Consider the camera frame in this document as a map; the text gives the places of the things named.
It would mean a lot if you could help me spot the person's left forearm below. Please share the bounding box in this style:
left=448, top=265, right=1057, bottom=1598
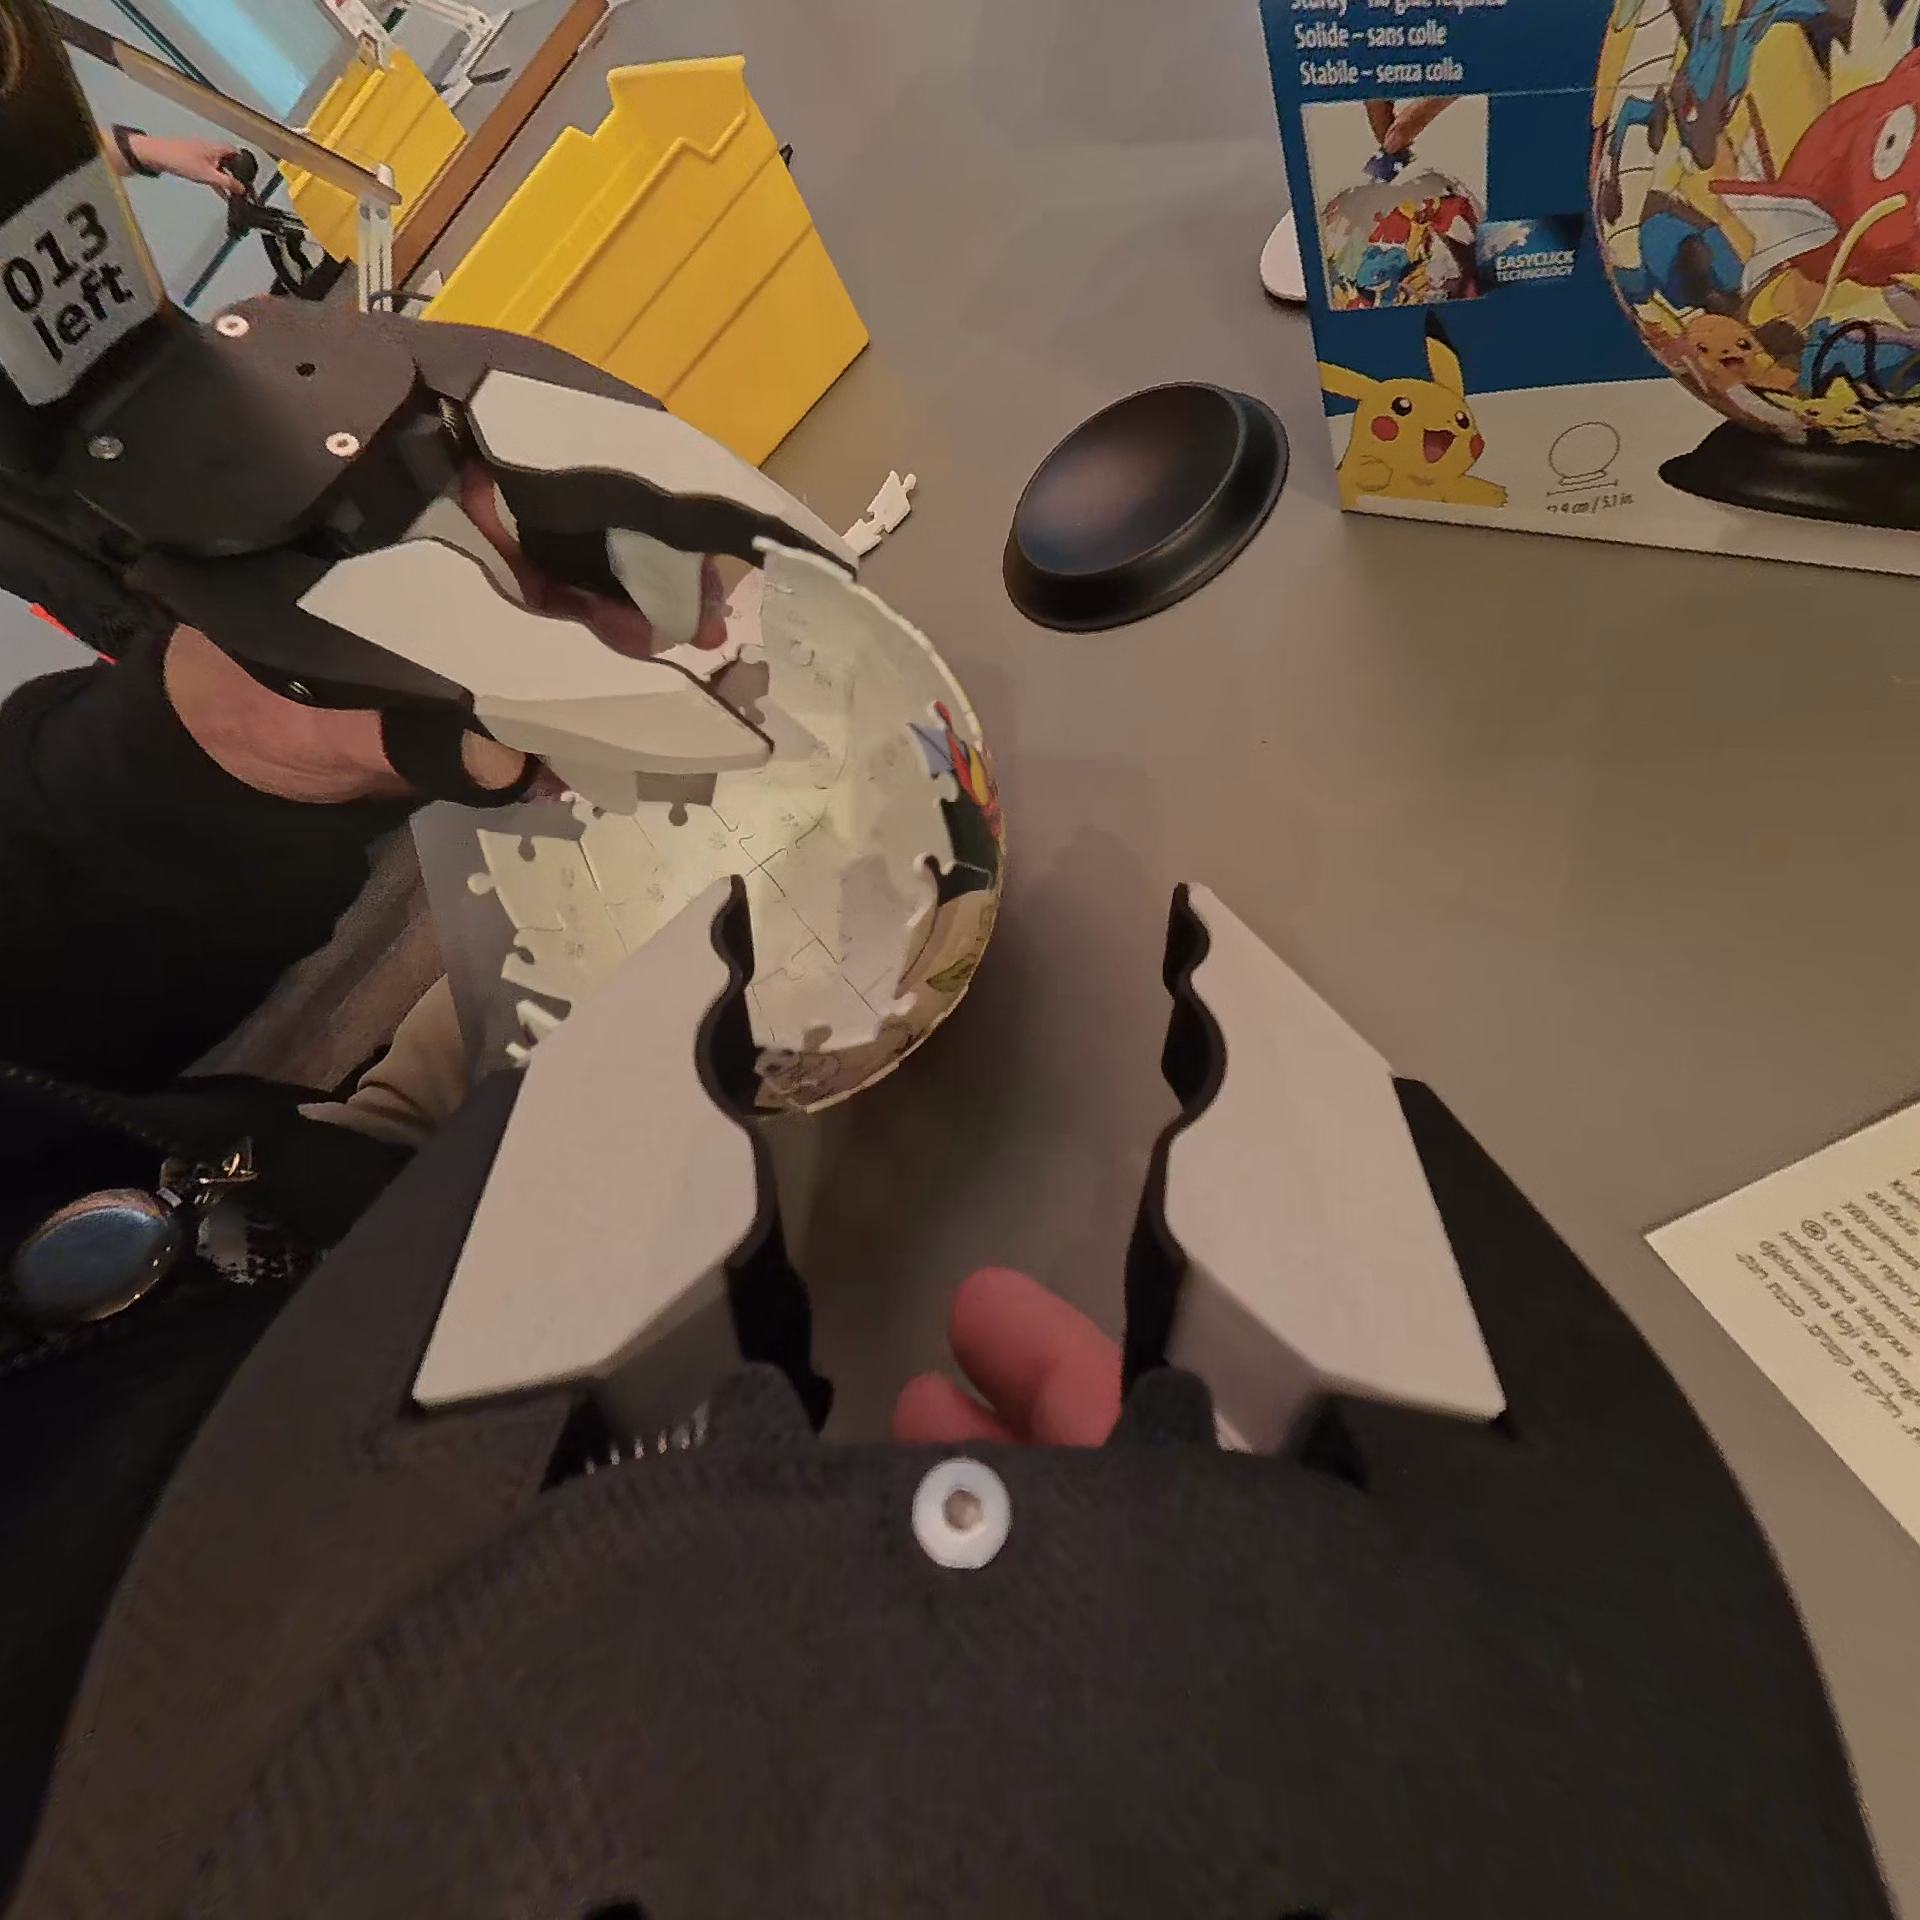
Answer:
left=0, top=663, right=426, bottom=1087

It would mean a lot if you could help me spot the person's black clothing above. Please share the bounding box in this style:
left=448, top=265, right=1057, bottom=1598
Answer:
left=0, top=1051, right=452, bottom=1873

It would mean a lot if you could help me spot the metal rail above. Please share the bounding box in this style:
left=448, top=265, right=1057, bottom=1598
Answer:
left=88, top=30, right=410, bottom=210

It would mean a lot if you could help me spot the black round ball stand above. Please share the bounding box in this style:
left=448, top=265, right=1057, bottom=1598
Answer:
left=1000, top=380, right=1291, bottom=633

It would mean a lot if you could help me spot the person's right hand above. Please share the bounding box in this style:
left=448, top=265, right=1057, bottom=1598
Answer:
left=890, top=1266, right=1133, bottom=1447

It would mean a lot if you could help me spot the large yellow plastic bin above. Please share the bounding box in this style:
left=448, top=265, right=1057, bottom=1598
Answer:
left=426, top=56, right=872, bottom=468

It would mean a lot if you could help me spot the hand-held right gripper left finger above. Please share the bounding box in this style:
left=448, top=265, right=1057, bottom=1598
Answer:
left=410, top=879, right=835, bottom=1435

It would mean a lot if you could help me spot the partly built puzzle ball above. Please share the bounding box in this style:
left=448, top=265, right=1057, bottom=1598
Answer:
left=466, top=538, right=1006, bottom=1116

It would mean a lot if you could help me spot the another person's forearm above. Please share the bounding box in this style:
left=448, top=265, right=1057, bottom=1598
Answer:
left=114, top=131, right=292, bottom=209

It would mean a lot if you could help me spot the blue puzzle box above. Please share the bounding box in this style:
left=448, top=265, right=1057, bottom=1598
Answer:
left=1260, top=0, right=1920, bottom=576

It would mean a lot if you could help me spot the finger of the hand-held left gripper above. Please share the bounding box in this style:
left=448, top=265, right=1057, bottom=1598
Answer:
left=296, top=538, right=780, bottom=779
left=466, top=365, right=862, bottom=663

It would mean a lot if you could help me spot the round badge reel with clip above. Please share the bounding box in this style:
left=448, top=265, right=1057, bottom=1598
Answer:
left=3, top=1134, right=258, bottom=1324

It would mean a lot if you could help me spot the person's left hand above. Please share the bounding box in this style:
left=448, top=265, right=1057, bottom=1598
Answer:
left=163, top=464, right=672, bottom=808

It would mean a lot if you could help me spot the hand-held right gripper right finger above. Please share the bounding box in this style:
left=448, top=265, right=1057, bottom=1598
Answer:
left=1119, top=883, right=1512, bottom=1454

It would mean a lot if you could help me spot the small yellow plastic bin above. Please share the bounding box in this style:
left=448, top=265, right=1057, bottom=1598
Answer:
left=276, top=45, right=472, bottom=267

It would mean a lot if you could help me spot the printed instruction sheet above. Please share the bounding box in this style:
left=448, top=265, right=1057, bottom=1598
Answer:
left=1646, top=1105, right=1920, bottom=1550

